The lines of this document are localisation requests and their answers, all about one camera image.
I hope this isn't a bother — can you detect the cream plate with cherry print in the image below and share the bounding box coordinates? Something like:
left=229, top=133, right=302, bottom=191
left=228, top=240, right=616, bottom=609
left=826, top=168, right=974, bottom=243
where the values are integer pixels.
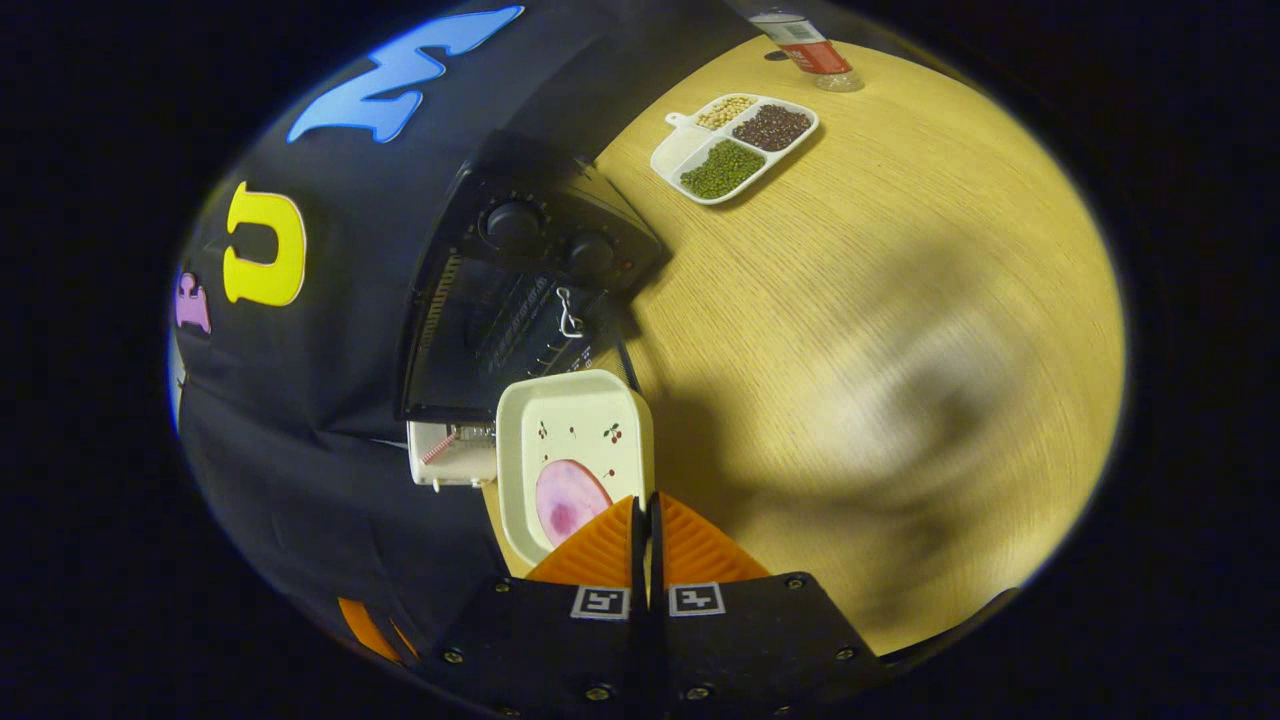
left=495, top=368, right=656, bottom=570

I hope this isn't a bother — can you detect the black electric oven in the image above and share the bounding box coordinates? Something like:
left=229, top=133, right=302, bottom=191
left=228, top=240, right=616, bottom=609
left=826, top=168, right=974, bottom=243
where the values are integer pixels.
left=397, top=129, right=670, bottom=427

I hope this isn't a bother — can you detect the clear bottle with red label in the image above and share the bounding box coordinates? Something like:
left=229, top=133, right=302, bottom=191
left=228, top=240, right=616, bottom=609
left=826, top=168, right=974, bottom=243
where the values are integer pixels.
left=747, top=8, right=864, bottom=94

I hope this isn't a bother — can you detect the white divided dish with beans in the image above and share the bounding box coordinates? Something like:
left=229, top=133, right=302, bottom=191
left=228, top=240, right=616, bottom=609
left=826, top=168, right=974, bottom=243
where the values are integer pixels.
left=649, top=92, right=822, bottom=207

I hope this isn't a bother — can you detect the white toaster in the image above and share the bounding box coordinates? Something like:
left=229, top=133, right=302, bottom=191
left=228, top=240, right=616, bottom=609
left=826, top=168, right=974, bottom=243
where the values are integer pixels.
left=406, top=419, right=499, bottom=492

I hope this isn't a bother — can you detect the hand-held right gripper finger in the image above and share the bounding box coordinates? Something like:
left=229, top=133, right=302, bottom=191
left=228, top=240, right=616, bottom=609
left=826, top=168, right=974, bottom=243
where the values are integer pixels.
left=414, top=494, right=652, bottom=717
left=650, top=490, right=887, bottom=717

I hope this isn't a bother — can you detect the pink ham slice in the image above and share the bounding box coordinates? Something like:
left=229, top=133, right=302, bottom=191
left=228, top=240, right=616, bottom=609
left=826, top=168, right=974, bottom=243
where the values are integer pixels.
left=535, top=458, right=615, bottom=550

